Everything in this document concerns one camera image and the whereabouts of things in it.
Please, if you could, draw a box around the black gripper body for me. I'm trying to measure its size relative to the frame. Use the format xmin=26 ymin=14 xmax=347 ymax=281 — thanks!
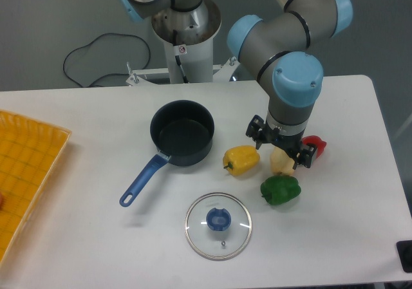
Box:
xmin=245 ymin=115 xmax=317 ymax=168

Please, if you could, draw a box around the pale bread piece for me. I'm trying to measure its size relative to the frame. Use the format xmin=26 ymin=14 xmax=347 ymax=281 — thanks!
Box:
xmin=270 ymin=147 xmax=295 ymax=176

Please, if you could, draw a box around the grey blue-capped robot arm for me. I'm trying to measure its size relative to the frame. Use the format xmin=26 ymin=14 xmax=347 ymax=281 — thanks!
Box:
xmin=120 ymin=0 xmax=353 ymax=167

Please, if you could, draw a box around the red bell pepper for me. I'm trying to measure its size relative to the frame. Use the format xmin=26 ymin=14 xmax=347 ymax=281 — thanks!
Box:
xmin=302 ymin=135 xmax=327 ymax=158

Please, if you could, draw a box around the yellow bell pepper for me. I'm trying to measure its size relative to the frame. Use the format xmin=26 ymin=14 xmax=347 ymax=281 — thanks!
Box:
xmin=223 ymin=145 xmax=260 ymax=176

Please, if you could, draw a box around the green bell pepper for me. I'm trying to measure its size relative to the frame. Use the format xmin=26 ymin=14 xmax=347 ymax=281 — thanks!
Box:
xmin=260 ymin=175 xmax=301 ymax=205

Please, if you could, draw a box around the glass lid with blue knob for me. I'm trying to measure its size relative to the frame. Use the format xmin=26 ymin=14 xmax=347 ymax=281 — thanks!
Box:
xmin=184 ymin=192 xmax=252 ymax=261

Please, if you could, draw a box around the black object at table corner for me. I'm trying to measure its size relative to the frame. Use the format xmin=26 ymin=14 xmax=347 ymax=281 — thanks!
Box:
xmin=396 ymin=240 xmax=412 ymax=273

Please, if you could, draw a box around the yellow woven basket tray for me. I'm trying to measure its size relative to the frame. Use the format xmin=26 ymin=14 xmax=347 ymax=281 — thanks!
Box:
xmin=1 ymin=109 xmax=71 ymax=261

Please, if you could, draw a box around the dark saucepan with blue handle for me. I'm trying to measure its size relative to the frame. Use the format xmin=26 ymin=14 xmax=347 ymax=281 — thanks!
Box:
xmin=119 ymin=100 xmax=214 ymax=207

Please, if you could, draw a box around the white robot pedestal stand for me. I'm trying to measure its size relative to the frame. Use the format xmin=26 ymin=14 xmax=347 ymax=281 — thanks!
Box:
xmin=125 ymin=0 xmax=239 ymax=86

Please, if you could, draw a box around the black cable on floor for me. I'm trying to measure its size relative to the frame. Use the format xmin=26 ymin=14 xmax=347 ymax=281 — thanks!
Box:
xmin=62 ymin=33 xmax=151 ymax=88

